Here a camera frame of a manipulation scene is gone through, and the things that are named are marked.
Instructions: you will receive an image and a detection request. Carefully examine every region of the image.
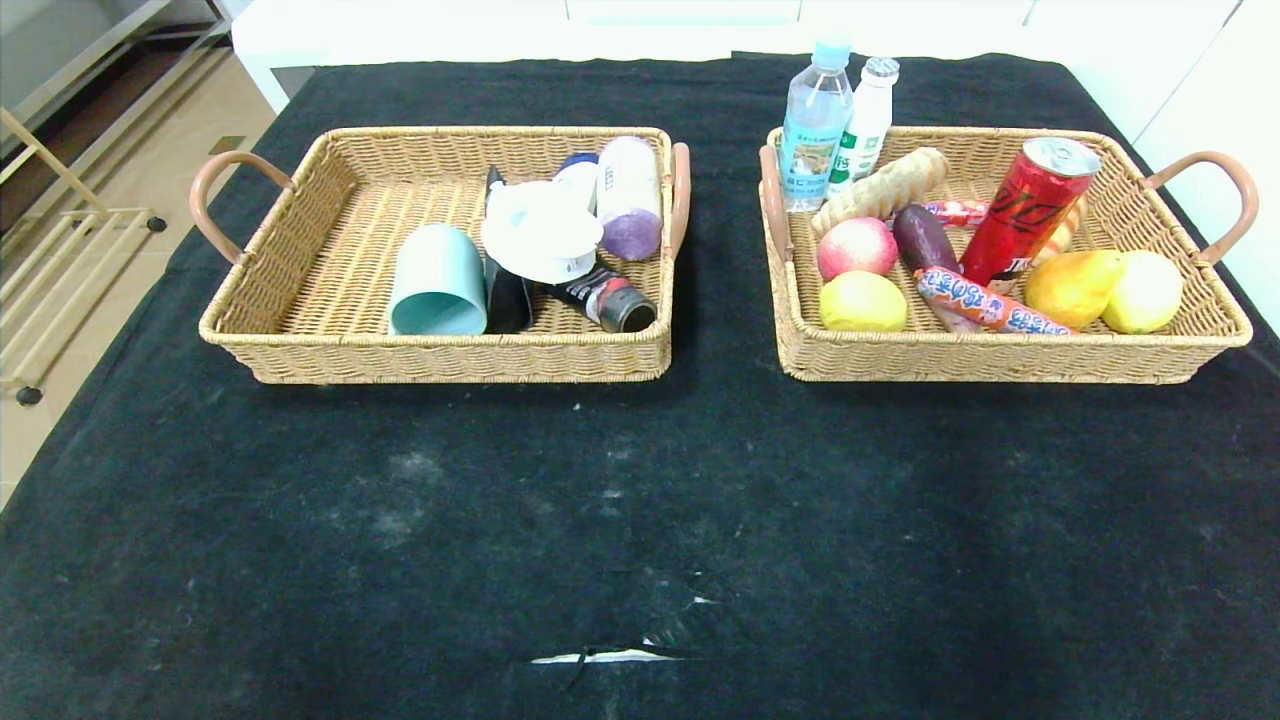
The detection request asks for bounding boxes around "white round lid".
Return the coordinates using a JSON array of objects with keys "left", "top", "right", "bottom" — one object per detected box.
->
[{"left": 480, "top": 180, "right": 606, "bottom": 286}]

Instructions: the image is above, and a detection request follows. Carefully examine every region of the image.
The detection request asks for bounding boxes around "teal plastic mug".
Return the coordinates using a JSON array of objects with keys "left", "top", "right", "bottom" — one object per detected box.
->
[{"left": 387, "top": 223, "right": 488, "bottom": 337}]

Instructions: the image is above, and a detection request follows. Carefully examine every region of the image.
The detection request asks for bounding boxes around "pink peach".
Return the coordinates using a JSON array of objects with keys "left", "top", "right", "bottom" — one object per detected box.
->
[{"left": 816, "top": 217, "right": 899, "bottom": 282}]

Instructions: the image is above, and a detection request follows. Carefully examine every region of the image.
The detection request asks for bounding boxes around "ridged bread roll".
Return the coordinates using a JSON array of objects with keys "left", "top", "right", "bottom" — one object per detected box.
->
[{"left": 810, "top": 147, "right": 950, "bottom": 237}]

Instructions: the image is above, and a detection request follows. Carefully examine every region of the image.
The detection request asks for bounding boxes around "orange sausage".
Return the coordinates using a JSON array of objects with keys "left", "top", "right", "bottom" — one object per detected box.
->
[{"left": 914, "top": 266, "right": 1077, "bottom": 337}]

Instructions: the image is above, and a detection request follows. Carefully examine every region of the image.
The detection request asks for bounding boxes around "red cola can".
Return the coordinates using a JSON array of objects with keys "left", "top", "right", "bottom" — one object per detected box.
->
[{"left": 960, "top": 137, "right": 1104, "bottom": 294}]

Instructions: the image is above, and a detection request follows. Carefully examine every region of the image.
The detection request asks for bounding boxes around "wicker basket holding toiletries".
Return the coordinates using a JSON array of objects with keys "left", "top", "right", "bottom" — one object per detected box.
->
[{"left": 188, "top": 126, "right": 692, "bottom": 385}]

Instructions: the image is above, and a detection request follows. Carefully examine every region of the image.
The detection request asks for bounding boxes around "wicker basket holding food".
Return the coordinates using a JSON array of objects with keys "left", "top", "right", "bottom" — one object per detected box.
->
[{"left": 757, "top": 126, "right": 1259, "bottom": 385}]

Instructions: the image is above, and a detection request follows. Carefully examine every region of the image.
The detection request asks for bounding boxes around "black cosmetic tube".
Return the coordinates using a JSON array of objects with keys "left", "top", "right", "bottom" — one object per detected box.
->
[{"left": 547, "top": 262, "right": 659, "bottom": 335}]

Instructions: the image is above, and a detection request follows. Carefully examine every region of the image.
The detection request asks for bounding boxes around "black flat case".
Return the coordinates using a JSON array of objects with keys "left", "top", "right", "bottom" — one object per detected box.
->
[{"left": 485, "top": 166, "right": 534, "bottom": 335}]

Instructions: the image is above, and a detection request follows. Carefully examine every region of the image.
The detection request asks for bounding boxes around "white bottle purple cap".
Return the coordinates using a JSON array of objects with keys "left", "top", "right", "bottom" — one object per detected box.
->
[{"left": 595, "top": 136, "right": 664, "bottom": 262}]

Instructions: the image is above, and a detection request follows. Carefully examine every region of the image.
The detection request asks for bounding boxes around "white lotion bottle blue cap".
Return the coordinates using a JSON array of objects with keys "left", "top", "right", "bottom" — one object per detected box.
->
[{"left": 553, "top": 152, "right": 600, "bottom": 193}]

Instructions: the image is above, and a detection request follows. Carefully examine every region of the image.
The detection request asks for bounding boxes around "yellow lemon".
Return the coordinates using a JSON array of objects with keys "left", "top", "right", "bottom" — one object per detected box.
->
[
  {"left": 1103, "top": 250, "right": 1186, "bottom": 335},
  {"left": 819, "top": 270, "right": 909, "bottom": 334}
]

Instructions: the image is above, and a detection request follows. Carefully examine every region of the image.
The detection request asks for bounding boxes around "clear water bottle blue label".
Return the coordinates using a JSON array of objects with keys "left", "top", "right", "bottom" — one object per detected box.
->
[{"left": 778, "top": 40, "right": 855, "bottom": 213}]

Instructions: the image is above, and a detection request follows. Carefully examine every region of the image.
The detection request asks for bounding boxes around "purple eggplant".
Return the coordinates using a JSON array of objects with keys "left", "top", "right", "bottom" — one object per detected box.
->
[{"left": 892, "top": 204, "right": 989, "bottom": 335}]

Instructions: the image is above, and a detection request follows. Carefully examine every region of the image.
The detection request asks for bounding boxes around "white milk bottle green label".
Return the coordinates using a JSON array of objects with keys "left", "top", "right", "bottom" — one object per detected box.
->
[{"left": 828, "top": 56, "right": 900, "bottom": 201}]

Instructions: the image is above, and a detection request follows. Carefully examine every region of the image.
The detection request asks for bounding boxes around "red chewy candy pack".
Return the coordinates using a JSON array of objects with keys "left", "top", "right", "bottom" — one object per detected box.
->
[{"left": 922, "top": 199, "right": 991, "bottom": 228}]

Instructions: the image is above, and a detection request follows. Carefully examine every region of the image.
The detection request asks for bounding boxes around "white cabinet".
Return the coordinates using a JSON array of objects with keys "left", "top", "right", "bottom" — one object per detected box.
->
[{"left": 230, "top": 0, "right": 1041, "bottom": 113}]

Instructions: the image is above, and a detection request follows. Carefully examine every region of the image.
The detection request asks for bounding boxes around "yellow orange pear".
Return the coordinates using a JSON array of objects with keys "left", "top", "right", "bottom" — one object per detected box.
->
[{"left": 1024, "top": 249, "right": 1128, "bottom": 332}]

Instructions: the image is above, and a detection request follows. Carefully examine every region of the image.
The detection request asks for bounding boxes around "striped croissant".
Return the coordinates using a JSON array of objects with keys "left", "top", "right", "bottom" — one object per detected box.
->
[{"left": 1035, "top": 196, "right": 1089, "bottom": 267}]

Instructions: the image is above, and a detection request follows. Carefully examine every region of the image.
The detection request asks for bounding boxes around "light wooden rack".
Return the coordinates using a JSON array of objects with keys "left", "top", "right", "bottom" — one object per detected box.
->
[{"left": 0, "top": 108, "right": 168, "bottom": 407}]

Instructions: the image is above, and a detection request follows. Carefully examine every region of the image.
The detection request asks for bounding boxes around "grey metal shelf unit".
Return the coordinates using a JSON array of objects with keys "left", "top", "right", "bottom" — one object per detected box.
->
[{"left": 0, "top": 0, "right": 231, "bottom": 161}]

